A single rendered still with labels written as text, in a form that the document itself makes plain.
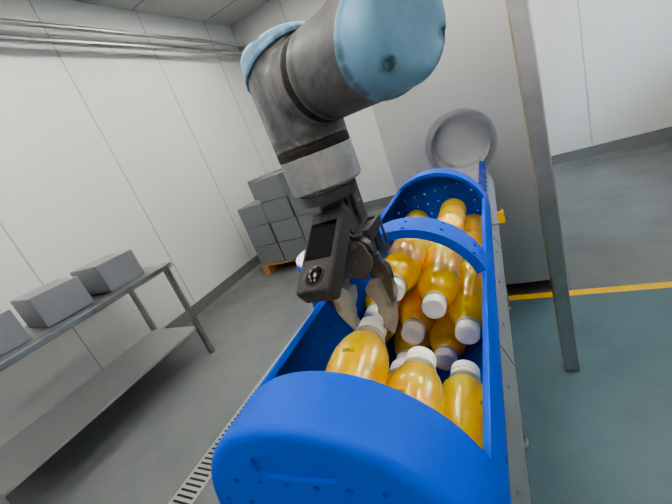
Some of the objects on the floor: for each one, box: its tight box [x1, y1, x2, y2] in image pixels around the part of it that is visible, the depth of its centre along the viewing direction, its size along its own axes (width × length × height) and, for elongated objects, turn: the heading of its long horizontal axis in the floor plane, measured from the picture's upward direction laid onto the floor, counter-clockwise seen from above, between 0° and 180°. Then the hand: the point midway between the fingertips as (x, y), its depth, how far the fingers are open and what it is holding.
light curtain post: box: [505, 0, 580, 371], centre depth 143 cm, size 6×6×170 cm
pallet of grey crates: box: [237, 168, 321, 275], centre depth 449 cm, size 120×80×119 cm
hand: (373, 329), depth 48 cm, fingers closed on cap, 4 cm apart
